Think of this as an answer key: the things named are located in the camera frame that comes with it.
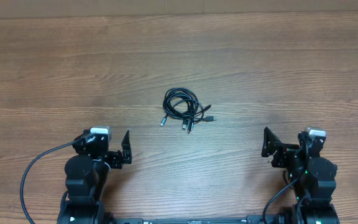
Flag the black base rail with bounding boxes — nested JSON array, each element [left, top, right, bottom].
[[113, 215, 264, 224]]

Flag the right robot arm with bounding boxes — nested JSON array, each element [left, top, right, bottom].
[[261, 127, 339, 224]]

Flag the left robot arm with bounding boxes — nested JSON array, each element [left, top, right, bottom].
[[57, 126, 132, 224]]

